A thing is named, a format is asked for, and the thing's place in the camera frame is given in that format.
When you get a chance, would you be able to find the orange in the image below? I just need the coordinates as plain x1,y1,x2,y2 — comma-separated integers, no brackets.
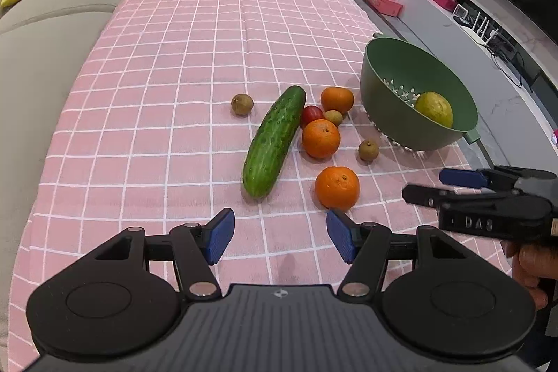
314,166,360,212
302,119,340,160
321,87,355,115

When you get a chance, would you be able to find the brown longan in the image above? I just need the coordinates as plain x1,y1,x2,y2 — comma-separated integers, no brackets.
231,93,254,116
357,140,379,162
324,109,343,127

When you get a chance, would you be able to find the green cucumber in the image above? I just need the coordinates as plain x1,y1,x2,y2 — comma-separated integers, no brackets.
242,86,307,199

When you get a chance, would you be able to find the red cherry tomato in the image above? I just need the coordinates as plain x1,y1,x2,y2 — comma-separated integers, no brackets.
300,106,324,129

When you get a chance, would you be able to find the person's right hand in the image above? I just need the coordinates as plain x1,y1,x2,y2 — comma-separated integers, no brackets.
500,241,558,310

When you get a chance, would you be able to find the white tv console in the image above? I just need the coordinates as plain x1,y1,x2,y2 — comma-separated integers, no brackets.
378,0,557,172

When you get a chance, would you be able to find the green colander bowl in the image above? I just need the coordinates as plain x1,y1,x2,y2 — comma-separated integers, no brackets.
360,33,480,151

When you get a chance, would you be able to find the pink checkered tablecloth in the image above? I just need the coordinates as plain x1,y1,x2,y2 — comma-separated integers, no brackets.
6,0,514,372

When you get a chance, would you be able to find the beige sofa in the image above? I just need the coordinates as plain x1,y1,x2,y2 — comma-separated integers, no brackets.
1,0,120,342

